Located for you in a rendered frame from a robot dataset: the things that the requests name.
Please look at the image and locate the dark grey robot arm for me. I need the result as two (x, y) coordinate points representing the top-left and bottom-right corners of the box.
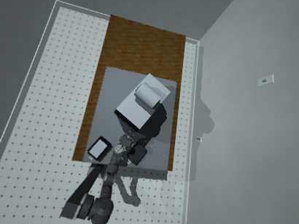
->
(73, 144), (124, 224)

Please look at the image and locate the grey cylinder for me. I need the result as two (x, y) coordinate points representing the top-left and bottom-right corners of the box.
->
(134, 82), (162, 109)

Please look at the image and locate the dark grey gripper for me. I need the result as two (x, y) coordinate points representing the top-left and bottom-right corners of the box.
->
(117, 130), (135, 151)

